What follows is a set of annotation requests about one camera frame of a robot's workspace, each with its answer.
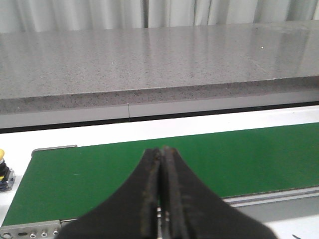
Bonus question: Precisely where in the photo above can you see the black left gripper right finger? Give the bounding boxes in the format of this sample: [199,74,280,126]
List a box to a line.
[160,147,276,239]

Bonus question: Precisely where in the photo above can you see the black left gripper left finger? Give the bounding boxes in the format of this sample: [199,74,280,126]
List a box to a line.
[57,148,161,239]

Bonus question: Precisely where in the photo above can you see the green conveyor belt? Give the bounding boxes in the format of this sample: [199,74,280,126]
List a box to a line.
[3,123,319,226]

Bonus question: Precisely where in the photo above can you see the metal conveyor end plate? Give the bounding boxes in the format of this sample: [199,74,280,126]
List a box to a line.
[0,220,61,239]

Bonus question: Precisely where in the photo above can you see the yellow mushroom push button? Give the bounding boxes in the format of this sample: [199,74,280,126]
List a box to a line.
[0,149,15,192]

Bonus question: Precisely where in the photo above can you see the grey stone counter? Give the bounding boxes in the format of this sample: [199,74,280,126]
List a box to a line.
[0,20,319,114]

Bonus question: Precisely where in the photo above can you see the grey white curtain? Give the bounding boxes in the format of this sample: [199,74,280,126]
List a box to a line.
[0,0,319,33]

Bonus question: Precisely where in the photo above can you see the aluminium conveyor side rail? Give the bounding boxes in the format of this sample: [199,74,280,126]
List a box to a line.
[59,186,319,224]

